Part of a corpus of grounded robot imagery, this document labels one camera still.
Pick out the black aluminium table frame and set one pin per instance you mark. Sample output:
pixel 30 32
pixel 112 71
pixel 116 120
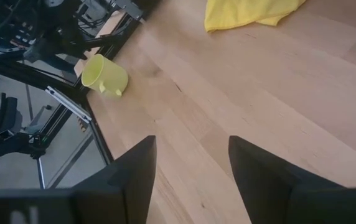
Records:
pixel 121 33

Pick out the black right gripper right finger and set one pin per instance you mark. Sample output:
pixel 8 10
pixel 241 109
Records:
pixel 274 193

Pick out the yellow cloth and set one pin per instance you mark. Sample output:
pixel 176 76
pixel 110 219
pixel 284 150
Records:
pixel 243 12

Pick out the yellow-green mug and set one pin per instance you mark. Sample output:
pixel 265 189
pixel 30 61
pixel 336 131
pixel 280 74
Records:
pixel 106 74

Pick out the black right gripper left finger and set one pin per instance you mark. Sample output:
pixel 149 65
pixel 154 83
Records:
pixel 125 193

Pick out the black office chair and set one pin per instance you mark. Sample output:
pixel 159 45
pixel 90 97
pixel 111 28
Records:
pixel 7 112

